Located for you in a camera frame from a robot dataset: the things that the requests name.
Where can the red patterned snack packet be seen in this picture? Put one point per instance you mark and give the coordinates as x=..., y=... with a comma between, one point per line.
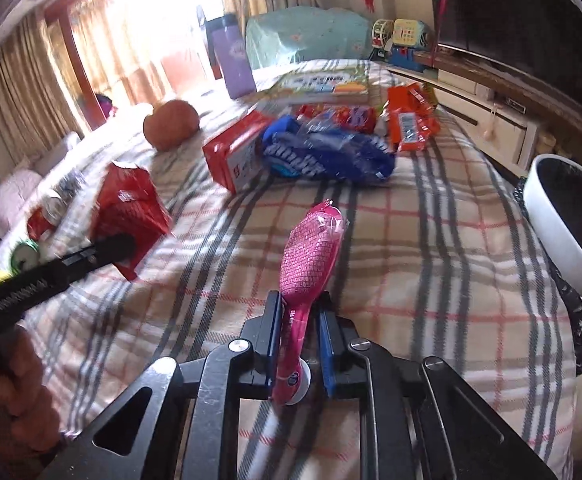
x=343, y=116

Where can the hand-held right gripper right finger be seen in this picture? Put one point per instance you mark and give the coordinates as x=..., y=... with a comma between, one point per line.
x=328, y=355

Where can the green snack packet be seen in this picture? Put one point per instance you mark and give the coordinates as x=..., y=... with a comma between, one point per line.
x=430, y=96

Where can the toy cash register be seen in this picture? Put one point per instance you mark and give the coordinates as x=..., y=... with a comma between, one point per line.
x=411, y=40

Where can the dark blue snack packet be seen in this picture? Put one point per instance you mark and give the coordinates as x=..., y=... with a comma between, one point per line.
x=331, y=157

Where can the flat green picture box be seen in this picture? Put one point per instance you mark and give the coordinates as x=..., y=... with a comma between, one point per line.
x=316, y=85

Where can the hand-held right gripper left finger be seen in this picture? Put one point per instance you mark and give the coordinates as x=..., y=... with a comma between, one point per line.
x=266, y=340

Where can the person's left hand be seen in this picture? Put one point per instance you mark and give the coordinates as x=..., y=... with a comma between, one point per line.
x=21, y=390

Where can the purple water bottle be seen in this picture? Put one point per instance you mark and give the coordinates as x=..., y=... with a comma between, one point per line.
x=233, y=60

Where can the white television cabinet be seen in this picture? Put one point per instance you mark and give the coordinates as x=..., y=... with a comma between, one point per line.
x=501, y=125

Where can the pink ribbon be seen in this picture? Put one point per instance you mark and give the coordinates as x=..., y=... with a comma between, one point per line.
x=443, y=10

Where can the round cage rattle toy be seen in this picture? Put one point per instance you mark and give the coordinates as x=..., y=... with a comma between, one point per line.
x=381, y=34

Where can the teal covered armchair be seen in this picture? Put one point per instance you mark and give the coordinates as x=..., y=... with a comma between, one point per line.
x=301, y=35

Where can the black television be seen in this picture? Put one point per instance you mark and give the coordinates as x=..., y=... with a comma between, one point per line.
x=511, y=5

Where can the crumpled silver foil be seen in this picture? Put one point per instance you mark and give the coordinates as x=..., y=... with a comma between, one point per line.
x=68, y=182

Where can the red drink can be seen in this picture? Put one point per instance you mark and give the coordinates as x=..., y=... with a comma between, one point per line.
x=38, y=225

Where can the orange snack packet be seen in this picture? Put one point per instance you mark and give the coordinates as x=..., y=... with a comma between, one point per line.
x=408, y=120

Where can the white bin with black bag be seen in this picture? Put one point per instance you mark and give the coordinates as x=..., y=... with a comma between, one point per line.
x=556, y=230

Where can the pink hairbrush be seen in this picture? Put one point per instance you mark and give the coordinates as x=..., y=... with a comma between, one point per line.
x=311, y=255

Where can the green drink can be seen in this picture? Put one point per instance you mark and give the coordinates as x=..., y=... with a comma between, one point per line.
x=23, y=255

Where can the red white box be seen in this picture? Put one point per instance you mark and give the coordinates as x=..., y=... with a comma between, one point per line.
x=231, y=152

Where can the red apple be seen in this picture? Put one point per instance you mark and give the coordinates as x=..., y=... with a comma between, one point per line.
x=171, y=125

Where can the light sofa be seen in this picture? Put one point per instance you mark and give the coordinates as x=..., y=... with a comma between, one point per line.
x=21, y=185

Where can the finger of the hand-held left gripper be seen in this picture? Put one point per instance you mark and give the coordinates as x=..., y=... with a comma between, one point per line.
x=101, y=255

